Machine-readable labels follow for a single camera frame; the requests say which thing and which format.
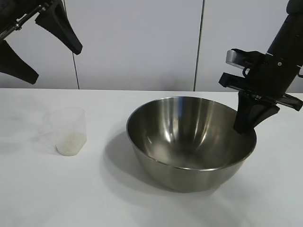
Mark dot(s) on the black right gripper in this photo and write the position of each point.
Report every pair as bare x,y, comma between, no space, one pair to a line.
270,75

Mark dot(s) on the stainless steel mixing bowl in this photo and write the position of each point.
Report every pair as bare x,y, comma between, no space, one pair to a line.
189,175

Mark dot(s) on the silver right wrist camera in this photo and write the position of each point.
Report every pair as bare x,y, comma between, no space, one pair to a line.
236,58

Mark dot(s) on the translucent plastic measuring cup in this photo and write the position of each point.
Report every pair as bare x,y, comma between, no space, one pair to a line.
71,123

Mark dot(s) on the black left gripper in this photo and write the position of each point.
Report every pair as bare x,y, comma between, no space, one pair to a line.
14,14

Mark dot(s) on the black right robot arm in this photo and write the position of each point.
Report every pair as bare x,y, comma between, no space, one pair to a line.
284,30

